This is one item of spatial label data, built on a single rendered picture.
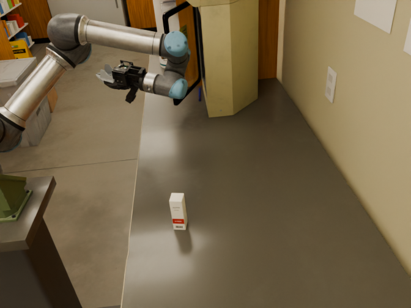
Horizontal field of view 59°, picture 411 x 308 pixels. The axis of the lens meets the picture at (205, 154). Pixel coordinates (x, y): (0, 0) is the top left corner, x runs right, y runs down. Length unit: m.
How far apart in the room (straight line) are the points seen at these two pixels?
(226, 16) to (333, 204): 0.80
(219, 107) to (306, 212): 0.68
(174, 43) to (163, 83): 0.18
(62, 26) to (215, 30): 0.56
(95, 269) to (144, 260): 1.32
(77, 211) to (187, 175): 1.58
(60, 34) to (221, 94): 0.67
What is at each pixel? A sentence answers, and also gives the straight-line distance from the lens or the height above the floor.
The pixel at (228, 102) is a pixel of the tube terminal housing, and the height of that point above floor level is 1.01.
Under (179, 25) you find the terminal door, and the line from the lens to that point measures 1.64.
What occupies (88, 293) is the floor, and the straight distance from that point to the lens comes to 2.26.
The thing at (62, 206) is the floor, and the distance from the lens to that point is 2.87.
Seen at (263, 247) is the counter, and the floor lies 0.94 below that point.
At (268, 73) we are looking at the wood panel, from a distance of 2.01.
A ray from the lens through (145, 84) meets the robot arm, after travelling 1.37.
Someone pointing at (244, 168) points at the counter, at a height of 0.94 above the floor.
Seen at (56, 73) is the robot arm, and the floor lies 1.26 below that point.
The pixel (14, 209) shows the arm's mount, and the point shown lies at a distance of 1.32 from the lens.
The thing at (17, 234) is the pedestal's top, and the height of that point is 0.94.
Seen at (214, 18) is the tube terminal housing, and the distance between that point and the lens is 1.49.
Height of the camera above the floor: 1.71
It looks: 34 degrees down
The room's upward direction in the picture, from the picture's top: 5 degrees counter-clockwise
